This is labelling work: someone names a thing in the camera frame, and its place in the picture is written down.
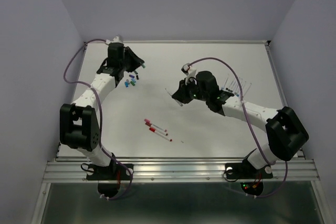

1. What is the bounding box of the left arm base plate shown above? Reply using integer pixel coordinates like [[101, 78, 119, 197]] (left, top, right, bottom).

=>
[[80, 162, 134, 201]]

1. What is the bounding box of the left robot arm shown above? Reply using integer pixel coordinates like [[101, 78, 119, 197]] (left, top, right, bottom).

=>
[[60, 40, 144, 179]]

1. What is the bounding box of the pink capped pen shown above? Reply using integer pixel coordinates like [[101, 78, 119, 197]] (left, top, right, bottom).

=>
[[144, 119, 167, 132]]

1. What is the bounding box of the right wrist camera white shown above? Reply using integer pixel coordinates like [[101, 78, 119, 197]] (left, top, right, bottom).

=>
[[181, 63, 197, 85]]

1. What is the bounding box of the aluminium frame rail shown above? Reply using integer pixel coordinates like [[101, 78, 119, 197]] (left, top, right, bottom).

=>
[[43, 158, 320, 183]]

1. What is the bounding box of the red capped pen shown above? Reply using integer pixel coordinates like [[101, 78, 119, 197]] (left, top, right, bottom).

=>
[[149, 127, 172, 142]]

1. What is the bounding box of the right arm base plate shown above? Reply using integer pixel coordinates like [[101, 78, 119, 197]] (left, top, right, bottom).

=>
[[222, 163, 274, 198]]

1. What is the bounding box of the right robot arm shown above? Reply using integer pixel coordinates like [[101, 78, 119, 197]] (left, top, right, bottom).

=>
[[172, 71, 309, 177]]

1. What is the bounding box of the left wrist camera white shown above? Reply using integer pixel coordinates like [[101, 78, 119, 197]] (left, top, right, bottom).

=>
[[105, 35, 124, 45]]

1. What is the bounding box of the maroon capped pen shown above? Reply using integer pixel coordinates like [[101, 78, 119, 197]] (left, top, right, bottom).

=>
[[145, 122, 168, 136]]

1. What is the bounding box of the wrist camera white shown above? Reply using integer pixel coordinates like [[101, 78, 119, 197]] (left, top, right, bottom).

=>
[[181, 63, 197, 85], [105, 35, 124, 45]]

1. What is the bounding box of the dark green pen body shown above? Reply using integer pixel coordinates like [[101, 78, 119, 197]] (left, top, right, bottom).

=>
[[228, 79, 238, 93]]

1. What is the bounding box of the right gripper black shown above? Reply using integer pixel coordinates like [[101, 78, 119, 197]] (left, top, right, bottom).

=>
[[171, 77, 208, 104]]

